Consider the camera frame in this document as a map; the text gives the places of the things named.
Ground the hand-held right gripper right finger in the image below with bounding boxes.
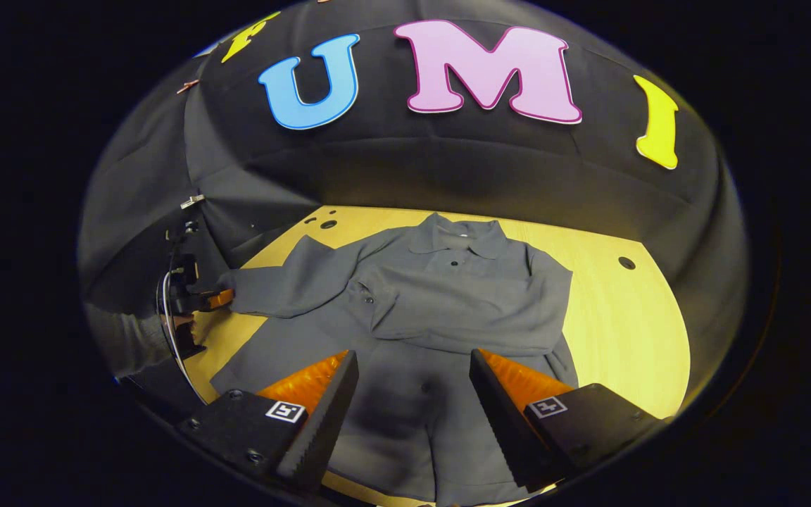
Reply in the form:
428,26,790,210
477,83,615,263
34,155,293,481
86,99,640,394
469,349,663,494

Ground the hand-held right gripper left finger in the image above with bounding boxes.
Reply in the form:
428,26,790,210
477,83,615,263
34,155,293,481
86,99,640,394
179,350,360,494

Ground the grey button shirt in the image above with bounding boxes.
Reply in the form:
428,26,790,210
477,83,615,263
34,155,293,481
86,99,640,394
210,213,579,507

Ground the black backdrop cloth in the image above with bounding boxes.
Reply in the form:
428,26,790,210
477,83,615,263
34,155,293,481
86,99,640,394
78,0,748,423

